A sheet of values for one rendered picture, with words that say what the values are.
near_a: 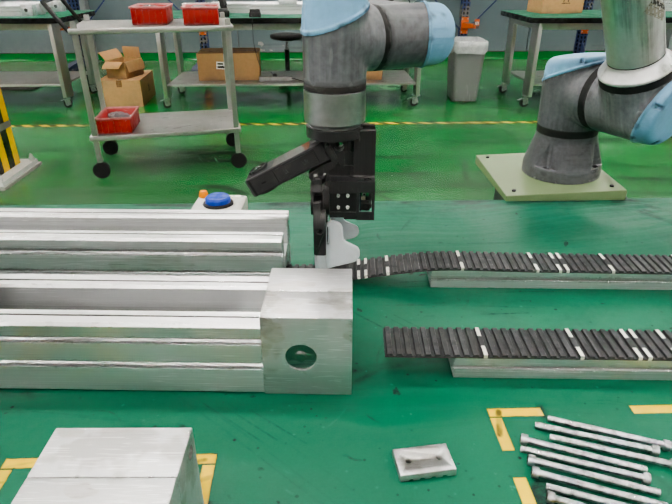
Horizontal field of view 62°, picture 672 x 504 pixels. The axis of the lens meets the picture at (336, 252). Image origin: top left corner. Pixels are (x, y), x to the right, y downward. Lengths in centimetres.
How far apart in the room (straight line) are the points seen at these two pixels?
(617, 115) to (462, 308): 48
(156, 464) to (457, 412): 30
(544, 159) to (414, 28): 55
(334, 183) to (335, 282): 15
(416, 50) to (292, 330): 37
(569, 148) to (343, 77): 61
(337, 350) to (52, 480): 27
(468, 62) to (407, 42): 493
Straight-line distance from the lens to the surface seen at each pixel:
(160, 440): 44
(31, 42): 909
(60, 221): 88
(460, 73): 564
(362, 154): 70
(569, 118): 115
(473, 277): 79
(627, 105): 105
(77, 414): 63
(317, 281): 60
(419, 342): 62
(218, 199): 89
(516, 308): 77
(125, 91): 569
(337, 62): 66
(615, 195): 118
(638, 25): 100
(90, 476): 43
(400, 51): 70
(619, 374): 68
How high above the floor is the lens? 118
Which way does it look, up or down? 27 degrees down
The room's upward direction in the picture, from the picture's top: straight up
